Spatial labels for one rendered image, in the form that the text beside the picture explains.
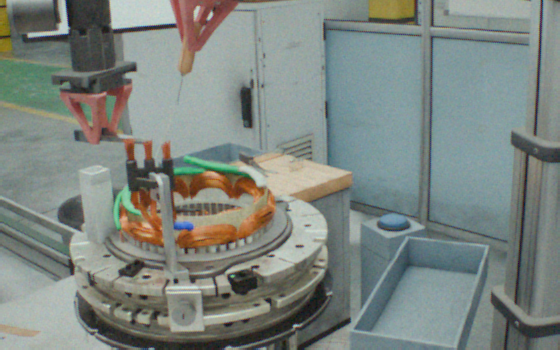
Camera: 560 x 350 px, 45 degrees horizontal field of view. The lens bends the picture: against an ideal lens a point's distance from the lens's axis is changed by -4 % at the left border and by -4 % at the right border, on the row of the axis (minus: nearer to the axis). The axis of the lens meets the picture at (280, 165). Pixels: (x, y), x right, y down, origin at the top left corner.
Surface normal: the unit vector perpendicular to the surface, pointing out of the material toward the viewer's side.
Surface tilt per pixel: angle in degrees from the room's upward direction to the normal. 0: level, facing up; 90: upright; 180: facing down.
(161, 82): 90
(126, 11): 83
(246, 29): 90
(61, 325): 0
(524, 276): 90
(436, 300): 0
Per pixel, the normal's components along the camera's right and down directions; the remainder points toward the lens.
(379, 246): -0.88, 0.18
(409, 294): -0.04, -0.95
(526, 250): -0.98, 0.09
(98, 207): 0.72, 0.18
